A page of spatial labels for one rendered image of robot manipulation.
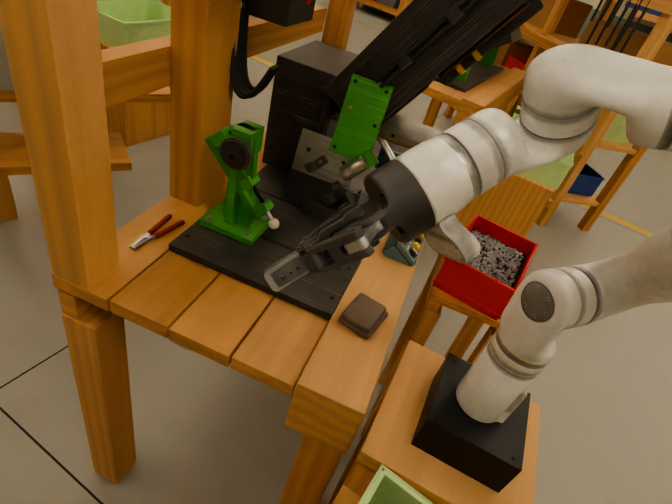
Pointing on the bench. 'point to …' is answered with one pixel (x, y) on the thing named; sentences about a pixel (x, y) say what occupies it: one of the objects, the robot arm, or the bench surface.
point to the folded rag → (363, 315)
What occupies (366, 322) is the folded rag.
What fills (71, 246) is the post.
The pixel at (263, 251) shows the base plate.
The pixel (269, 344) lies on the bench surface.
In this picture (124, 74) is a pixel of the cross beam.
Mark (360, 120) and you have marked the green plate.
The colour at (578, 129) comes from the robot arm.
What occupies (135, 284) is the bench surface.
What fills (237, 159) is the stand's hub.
